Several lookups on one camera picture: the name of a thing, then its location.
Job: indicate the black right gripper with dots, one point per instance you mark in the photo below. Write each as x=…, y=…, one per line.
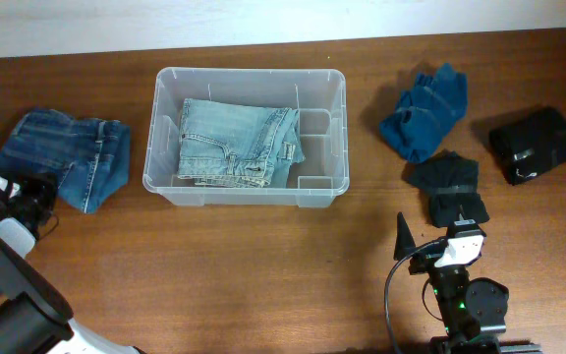
x=405, y=241

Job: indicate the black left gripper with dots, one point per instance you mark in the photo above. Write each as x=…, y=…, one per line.
x=43, y=182

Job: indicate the dark blue jeans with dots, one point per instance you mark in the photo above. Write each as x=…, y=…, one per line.
x=90, y=157

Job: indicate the light blue jeans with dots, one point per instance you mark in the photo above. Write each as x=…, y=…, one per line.
x=237, y=146

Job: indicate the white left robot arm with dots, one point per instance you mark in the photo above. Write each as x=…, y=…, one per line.
x=35, y=318

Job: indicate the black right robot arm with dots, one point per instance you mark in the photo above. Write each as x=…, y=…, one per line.
x=472, y=310

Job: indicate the clear plastic storage container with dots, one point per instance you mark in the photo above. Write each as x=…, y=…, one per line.
x=320, y=96

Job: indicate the black folded garment near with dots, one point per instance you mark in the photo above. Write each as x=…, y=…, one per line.
x=451, y=183

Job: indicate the black folded garment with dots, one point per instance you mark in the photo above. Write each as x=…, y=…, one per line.
x=532, y=146
x=451, y=183

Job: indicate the teal blue folded garment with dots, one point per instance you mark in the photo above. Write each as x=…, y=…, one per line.
x=426, y=113

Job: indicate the black folded garment far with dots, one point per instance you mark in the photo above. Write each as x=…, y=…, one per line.
x=532, y=146

